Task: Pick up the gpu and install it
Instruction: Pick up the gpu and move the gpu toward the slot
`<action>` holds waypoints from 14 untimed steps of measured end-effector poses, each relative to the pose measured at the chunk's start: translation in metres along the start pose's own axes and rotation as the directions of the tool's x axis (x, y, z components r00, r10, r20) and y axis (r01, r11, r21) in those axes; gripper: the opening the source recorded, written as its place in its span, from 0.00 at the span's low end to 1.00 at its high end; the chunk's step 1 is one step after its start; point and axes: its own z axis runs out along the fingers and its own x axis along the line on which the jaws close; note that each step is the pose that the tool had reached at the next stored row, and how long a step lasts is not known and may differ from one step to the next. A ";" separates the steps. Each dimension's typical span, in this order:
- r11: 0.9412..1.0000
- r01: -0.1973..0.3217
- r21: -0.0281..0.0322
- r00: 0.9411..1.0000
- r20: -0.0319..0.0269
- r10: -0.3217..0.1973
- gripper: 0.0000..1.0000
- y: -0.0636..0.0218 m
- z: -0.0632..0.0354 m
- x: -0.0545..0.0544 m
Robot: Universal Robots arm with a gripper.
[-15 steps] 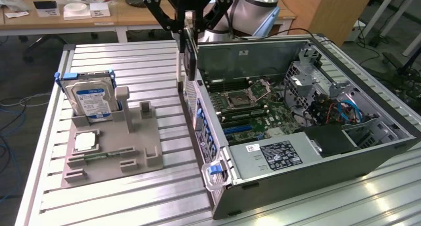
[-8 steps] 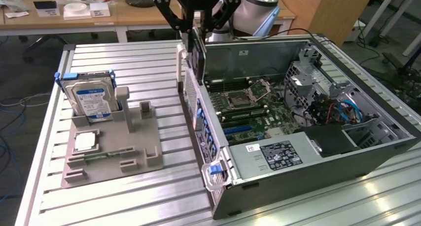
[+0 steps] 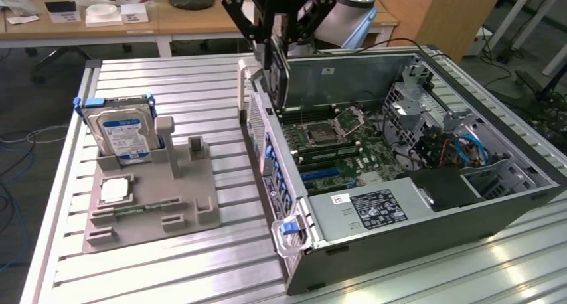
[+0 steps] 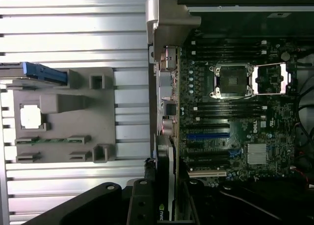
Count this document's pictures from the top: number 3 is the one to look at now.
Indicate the graphics card with black cooler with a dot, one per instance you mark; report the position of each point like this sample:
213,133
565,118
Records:
280,75

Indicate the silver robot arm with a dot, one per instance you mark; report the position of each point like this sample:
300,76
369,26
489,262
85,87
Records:
346,22

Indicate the wooden desk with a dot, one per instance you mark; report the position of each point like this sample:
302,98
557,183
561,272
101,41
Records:
200,22

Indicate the plain white box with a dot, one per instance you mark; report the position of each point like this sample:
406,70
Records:
136,13

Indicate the black RAM slot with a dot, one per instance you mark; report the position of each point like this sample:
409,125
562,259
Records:
310,111
310,117

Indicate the metal socket cover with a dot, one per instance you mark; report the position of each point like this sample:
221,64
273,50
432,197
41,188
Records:
350,119

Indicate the wooden cabinet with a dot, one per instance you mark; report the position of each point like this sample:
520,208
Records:
461,18

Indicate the metal disk bay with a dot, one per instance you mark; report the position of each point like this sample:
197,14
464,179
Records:
405,108

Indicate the CPU socket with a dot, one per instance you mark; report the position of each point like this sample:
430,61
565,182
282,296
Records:
320,134

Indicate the white box with black top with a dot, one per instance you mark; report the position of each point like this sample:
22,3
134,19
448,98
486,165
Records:
62,12

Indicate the RAM stick with black chips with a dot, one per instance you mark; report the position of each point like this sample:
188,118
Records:
328,153

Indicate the black office chair base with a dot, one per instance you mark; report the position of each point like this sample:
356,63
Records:
54,60

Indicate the green motherboard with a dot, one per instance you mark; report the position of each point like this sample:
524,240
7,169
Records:
368,158

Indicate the hard disk with blue carrier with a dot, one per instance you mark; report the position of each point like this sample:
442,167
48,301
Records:
122,134

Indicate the blue expansion slot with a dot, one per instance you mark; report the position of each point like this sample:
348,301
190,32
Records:
320,174

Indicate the white paper card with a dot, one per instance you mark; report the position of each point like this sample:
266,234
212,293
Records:
22,19

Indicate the clear plastic bag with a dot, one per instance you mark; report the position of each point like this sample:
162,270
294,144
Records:
18,3

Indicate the grey plastic parts rack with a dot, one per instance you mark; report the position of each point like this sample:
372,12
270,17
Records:
186,191

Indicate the silver CPU chip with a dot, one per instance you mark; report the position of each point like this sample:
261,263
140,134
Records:
114,190

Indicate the grey power supply unit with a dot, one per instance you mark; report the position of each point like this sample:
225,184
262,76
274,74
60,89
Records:
377,211

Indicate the green RAM stick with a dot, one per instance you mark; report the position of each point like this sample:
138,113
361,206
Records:
138,209

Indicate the blue case latch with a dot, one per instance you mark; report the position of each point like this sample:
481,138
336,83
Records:
293,227

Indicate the open black PC case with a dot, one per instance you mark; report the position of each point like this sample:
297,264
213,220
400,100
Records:
400,251

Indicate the white table frame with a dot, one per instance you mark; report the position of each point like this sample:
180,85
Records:
554,61

